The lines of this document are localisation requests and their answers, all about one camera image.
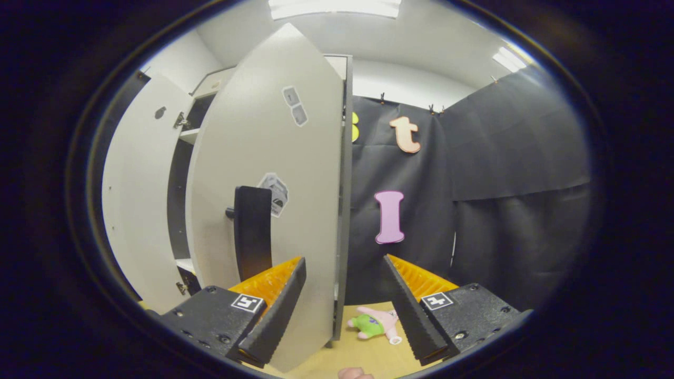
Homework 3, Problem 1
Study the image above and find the black door handle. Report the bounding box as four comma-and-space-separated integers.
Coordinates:
225, 186, 273, 283

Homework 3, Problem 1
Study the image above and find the small ceiling light panel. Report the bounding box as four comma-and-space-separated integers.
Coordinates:
492, 46, 528, 73

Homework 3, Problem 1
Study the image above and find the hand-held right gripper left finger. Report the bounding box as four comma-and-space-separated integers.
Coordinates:
158, 256, 307, 369

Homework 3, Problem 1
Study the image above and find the pink green plush toy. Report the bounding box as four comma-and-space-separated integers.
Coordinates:
346, 306, 404, 345

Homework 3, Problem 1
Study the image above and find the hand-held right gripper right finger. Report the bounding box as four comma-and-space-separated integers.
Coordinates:
383, 254, 522, 366

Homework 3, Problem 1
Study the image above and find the grey shoe cabinet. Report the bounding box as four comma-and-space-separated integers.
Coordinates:
167, 54, 354, 349

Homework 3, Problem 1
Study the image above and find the long ceiling light panel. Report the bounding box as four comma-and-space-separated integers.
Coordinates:
267, 0, 402, 20

